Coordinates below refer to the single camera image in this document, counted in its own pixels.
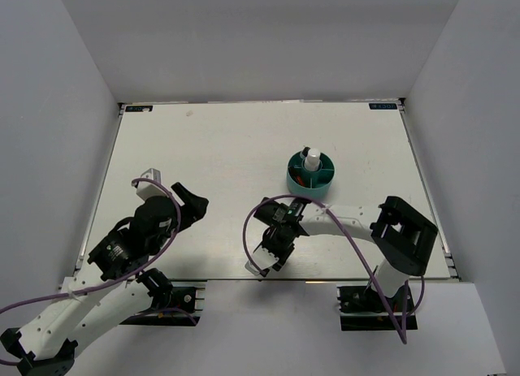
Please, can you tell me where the red lip gloss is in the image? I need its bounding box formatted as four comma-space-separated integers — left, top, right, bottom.
293, 175, 306, 188

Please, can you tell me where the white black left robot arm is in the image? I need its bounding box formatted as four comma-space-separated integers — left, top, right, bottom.
1, 177, 209, 375

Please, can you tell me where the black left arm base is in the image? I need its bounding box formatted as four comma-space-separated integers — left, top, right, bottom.
121, 268, 206, 327

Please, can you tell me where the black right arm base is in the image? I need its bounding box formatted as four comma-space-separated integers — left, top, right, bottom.
336, 285, 418, 331

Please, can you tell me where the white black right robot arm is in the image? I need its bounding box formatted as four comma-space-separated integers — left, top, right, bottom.
245, 195, 439, 310

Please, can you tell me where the teal round organizer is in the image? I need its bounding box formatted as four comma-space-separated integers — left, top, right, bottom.
286, 146, 336, 201

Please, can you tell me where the dark table logo sticker left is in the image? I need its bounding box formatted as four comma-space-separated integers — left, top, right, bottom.
124, 105, 154, 113

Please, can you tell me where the dark table logo sticker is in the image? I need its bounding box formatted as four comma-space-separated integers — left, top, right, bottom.
124, 105, 154, 113
368, 102, 398, 110

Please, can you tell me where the dark table logo sticker right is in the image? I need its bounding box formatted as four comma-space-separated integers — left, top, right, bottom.
368, 102, 398, 110

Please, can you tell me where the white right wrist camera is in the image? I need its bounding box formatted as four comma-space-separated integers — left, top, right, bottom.
245, 245, 280, 277

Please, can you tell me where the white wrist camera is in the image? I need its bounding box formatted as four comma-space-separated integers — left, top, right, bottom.
135, 168, 165, 201
245, 245, 280, 277

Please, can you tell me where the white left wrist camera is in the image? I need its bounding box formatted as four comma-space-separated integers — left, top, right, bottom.
135, 168, 165, 201

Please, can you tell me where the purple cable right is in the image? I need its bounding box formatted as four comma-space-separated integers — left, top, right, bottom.
242, 194, 427, 345

